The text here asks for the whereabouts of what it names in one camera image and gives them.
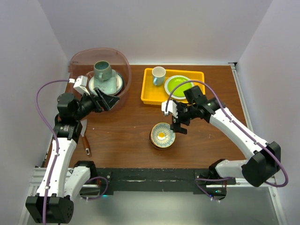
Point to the mint green divided dish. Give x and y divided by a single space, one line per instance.
109 86

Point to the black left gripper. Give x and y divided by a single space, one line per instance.
103 101

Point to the yellow plastic tray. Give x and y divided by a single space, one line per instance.
155 95

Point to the light blue ceramic mug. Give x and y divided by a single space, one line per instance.
158 75

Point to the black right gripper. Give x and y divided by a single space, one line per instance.
176 124

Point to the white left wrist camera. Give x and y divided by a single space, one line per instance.
79 84

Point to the teal glazed mug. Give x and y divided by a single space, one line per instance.
102 71

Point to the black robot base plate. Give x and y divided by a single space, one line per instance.
155 180

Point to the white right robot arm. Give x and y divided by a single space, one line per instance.
262 158

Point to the transparent pink plastic bin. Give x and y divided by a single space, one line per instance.
82 63

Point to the wooden handled metal scraper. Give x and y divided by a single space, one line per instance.
85 141

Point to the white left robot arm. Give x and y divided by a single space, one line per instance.
54 200

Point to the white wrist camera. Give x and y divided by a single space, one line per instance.
79 84
169 108

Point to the white scalloped plate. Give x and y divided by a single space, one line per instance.
174 81

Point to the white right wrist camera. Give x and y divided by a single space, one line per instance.
169 108

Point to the yellow rimmed bowl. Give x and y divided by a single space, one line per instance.
162 135

